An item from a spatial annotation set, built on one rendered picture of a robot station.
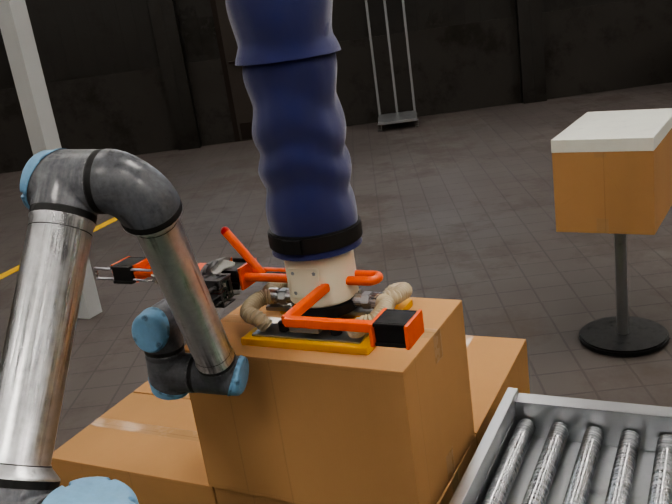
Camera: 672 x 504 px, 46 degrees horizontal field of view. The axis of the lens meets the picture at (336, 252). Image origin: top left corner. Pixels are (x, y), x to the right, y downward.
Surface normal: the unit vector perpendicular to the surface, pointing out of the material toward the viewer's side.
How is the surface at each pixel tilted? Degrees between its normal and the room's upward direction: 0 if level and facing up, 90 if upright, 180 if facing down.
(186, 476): 0
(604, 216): 90
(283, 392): 90
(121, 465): 0
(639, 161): 90
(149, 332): 85
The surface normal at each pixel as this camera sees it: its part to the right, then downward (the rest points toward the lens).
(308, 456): -0.44, 0.33
